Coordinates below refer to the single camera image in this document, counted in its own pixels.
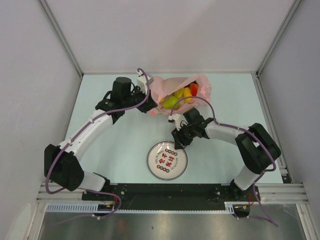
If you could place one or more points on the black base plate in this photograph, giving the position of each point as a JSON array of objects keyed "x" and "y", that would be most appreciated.
[{"x": 178, "y": 196}]

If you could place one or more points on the yellow fake fruit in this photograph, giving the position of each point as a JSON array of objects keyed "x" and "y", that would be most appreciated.
[{"x": 187, "y": 95}]

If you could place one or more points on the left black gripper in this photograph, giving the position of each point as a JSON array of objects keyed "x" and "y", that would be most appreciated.
[{"x": 149, "y": 105}]

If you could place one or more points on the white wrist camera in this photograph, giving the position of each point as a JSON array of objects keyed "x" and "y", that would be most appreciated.
[
  {"x": 178, "y": 119},
  {"x": 142, "y": 81}
]

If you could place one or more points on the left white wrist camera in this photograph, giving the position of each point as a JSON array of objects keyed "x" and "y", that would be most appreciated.
[{"x": 142, "y": 81}]

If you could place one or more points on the yellow fake banana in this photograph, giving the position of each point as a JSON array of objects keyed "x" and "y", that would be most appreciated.
[{"x": 179, "y": 93}]

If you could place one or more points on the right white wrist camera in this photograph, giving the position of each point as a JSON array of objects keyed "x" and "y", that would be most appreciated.
[{"x": 178, "y": 119}]

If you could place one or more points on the green fake pear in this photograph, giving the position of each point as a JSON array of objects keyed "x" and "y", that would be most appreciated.
[{"x": 171, "y": 103}]

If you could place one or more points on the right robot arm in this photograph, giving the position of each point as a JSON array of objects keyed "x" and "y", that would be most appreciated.
[{"x": 256, "y": 147}]

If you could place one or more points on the red fake fruit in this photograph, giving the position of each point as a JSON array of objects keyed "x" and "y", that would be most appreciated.
[{"x": 194, "y": 89}]

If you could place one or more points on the pink plastic bag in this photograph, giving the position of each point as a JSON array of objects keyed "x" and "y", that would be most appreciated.
[{"x": 162, "y": 89}]

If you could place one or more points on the white printed plate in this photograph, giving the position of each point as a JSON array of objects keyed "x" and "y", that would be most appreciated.
[{"x": 165, "y": 162}]

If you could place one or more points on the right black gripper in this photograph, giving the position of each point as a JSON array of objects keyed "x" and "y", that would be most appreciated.
[{"x": 180, "y": 142}]

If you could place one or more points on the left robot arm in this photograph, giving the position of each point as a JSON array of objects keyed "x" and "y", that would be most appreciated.
[{"x": 62, "y": 162}]

